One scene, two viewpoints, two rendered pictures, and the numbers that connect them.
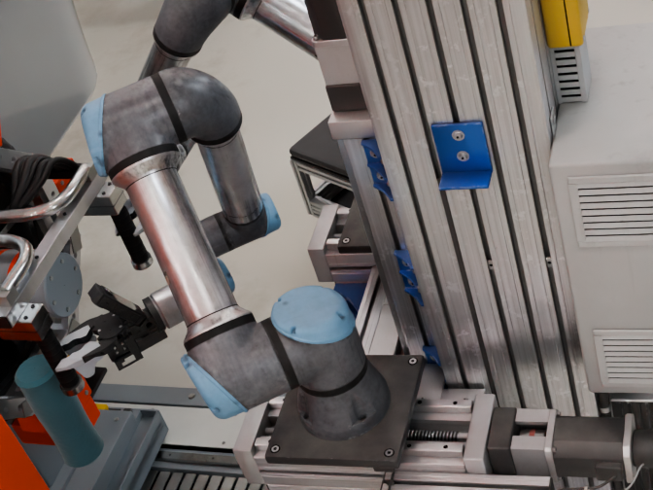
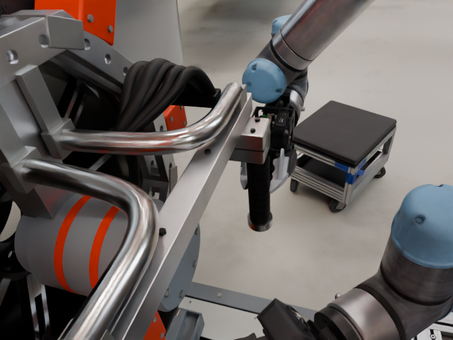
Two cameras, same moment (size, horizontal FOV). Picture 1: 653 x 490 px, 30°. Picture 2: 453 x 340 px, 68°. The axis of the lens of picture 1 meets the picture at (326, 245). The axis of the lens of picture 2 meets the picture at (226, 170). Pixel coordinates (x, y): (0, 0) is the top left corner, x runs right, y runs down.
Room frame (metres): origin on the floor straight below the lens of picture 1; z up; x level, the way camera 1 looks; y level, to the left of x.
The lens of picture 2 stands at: (1.63, 0.47, 1.21)
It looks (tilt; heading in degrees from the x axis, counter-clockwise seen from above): 39 degrees down; 352
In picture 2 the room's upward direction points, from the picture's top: 6 degrees counter-clockwise
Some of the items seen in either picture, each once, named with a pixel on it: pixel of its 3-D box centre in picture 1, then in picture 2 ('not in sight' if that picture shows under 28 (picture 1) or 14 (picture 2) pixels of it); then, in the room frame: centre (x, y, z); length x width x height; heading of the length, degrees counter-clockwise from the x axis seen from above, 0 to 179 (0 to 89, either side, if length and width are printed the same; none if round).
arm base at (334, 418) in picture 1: (337, 384); not in sight; (1.39, 0.06, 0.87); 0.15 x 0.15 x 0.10
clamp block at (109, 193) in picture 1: (98, 197); (236, 137); (2.04, 0.40, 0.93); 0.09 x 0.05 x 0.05; 61
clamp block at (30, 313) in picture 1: (21, 321); not in sight; (1.74, 0.56, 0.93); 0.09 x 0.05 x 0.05; 61
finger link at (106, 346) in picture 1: (101, 344); not in sight; (1.72, 0.45, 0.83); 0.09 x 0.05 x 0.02; 114
